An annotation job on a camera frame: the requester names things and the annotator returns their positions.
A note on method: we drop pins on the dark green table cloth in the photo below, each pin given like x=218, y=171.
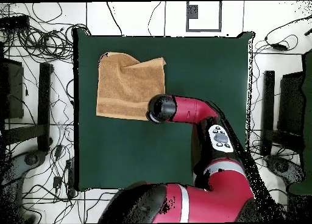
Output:
x=109, y=148

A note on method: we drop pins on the tan terry cloth towel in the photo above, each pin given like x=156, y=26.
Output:
x=126, y=87

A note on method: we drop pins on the black power adapter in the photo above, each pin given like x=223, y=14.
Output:
x=279, y=47

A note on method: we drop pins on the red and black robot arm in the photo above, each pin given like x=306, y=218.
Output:
x=214, y=197

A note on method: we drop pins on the black stand frame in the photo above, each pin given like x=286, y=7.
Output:
x=268, y=99
x=44, y=99

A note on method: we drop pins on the grey wheeled floor base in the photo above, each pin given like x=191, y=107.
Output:
x=31, y=159
x=281, y=166

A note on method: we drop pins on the black power strip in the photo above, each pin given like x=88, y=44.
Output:
x=70, y=175

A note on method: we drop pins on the small black adapter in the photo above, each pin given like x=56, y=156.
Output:
x=57, y=182

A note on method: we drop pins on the black box case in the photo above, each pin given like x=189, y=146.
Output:
x=14, y=87
x=291, y=99

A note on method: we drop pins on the black flat device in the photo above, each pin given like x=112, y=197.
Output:
x=14, y=22

